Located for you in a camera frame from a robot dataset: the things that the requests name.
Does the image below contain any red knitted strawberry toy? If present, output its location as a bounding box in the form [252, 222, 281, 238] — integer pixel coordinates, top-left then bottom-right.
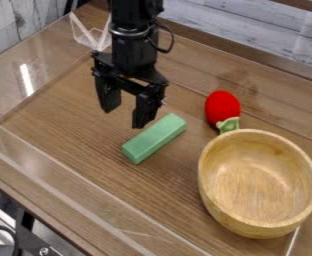
[203, 90, 241, 133]

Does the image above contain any green rectangular block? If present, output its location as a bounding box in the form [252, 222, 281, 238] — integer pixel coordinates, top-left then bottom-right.
[121, 113, 186, 164]

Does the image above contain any light wooden bowl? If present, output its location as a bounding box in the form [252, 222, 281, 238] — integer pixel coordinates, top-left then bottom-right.
[197, 129, 312, 239]

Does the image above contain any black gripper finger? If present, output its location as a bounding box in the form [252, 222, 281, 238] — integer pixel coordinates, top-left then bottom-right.
[94, 76, 121, 113]
[131, 93, 162, 129]

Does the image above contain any black table frame leg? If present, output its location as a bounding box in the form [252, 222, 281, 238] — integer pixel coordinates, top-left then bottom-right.
[14, 208, 63, 256]

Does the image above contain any black cable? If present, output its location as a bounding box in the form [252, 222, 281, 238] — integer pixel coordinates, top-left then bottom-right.
[0, 225, 22, 256]

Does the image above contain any clear acrylic tray wall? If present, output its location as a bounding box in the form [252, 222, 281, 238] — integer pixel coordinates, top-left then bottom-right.
[0, 114, 217, 256]

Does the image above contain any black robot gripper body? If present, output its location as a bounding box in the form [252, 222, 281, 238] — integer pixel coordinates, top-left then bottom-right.
[91, 28, 169, 96]

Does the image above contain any clear acrylic corner bracket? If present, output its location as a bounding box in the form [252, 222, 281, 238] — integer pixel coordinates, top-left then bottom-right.
[69, 13, 111, 52]

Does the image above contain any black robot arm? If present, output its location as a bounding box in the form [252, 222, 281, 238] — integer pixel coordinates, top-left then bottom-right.
[91, 0, 167, 129]

